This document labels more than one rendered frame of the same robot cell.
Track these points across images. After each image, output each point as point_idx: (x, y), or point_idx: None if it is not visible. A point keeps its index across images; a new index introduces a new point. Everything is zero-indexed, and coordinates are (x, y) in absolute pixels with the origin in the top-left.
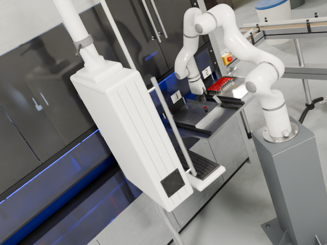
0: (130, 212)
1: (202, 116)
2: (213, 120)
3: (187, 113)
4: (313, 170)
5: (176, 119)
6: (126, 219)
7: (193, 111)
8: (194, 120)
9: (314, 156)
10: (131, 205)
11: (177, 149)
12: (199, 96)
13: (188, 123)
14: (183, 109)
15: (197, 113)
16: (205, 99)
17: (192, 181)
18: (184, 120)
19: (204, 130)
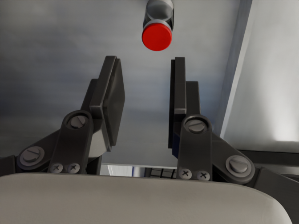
0: (113, 167)
1: (162, 60)
2: (282, 74)
3: (4, 56)
4: None
5: (4, 109)
6: (116, 168)
7: (23, 19)
8: (137, 100)
9: None
10: (111, 170)
11: (169, 176)
12: (105, 134)
13: (159, 166)
14: None
15: (77, 29)
16: (198, 90)
17: None
18: (60, 108)
19: (279, 167)
